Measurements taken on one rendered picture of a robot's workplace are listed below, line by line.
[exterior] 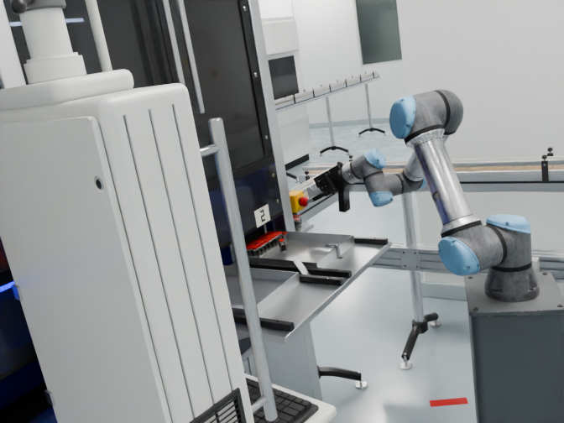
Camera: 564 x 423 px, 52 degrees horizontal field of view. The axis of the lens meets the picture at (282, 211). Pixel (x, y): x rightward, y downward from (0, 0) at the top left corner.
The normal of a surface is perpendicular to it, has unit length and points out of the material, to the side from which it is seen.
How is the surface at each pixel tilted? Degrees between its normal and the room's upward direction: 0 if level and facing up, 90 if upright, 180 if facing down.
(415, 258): 90
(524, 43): 90
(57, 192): 90
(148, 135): 90
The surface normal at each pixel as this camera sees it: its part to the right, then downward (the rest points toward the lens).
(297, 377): 0.83, 0.02
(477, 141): -0.53, 0.31
